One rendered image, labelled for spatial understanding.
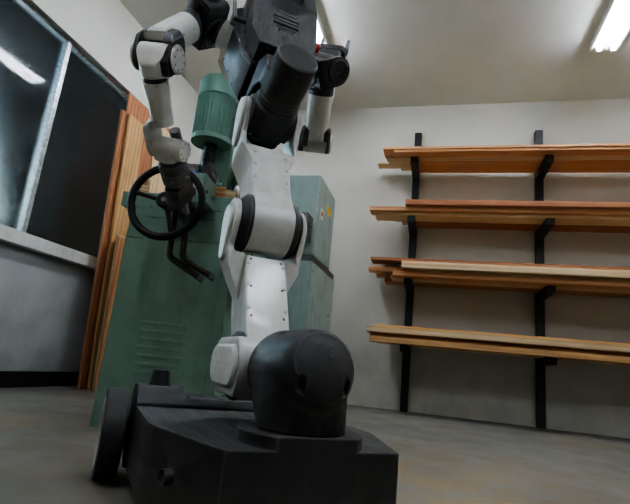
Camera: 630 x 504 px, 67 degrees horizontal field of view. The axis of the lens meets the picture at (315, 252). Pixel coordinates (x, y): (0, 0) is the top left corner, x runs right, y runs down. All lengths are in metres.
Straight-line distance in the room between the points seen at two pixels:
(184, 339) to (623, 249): 3.50
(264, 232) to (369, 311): 3.05
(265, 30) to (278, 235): 0.61
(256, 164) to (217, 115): 0.95
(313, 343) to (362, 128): 3.98
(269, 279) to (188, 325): 0.78
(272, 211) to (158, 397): 0.51
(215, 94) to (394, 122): 2.67
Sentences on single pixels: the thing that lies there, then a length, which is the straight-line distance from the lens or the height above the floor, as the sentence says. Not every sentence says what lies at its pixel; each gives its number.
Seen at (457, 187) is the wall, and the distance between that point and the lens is 4.36.
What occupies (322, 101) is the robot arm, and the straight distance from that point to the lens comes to 1.77.
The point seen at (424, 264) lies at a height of 1.08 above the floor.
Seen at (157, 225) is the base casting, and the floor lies 0.77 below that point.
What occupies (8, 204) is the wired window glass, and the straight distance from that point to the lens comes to 3.23.
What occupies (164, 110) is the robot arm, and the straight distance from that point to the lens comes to 1.47.
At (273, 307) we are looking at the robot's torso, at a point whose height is 0.41.
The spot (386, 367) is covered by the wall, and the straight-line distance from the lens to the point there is 4.08.
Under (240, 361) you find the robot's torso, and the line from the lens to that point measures 0.91.
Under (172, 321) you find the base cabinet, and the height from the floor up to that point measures 0.40.
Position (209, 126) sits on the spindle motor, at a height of 1.24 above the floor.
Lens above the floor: 0.30
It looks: 13 degrees up
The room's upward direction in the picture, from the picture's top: 6 degrees clockwise
